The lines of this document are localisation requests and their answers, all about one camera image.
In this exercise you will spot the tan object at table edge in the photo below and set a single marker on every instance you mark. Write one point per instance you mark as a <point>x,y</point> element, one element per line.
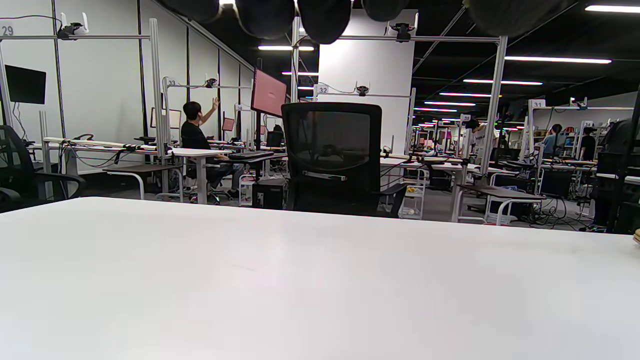
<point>637,236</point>

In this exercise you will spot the person's left hand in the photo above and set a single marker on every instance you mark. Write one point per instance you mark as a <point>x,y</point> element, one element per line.
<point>325,20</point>

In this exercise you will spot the black wall monitor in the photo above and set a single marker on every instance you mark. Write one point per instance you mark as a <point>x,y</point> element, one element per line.
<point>25,84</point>

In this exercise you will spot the red screen monitor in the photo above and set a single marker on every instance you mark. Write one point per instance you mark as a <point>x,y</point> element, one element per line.
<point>268,93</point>

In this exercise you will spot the black keyboard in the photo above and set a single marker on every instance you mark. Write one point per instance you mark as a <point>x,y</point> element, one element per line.
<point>250,155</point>

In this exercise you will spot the white utility cart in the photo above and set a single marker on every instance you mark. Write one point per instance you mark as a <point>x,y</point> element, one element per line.
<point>414,197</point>

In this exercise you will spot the black mesh office chair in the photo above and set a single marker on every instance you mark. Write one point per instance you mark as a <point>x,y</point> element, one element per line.
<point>332,150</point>

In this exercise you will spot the aluminium frame rig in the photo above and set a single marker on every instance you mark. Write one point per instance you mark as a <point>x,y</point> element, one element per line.
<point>492,105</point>
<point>156,90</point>

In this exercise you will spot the brown side table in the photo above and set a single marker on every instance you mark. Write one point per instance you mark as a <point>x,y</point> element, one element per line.
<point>500,197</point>
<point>142,172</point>

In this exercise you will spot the white standing desk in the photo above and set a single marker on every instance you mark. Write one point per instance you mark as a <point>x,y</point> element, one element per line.
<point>200,165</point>

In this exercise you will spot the black computer tower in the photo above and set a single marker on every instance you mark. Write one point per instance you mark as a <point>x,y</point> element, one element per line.
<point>269,194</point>

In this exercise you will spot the black office chair with armrest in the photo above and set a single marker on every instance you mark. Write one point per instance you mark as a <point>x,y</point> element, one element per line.
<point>15,170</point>

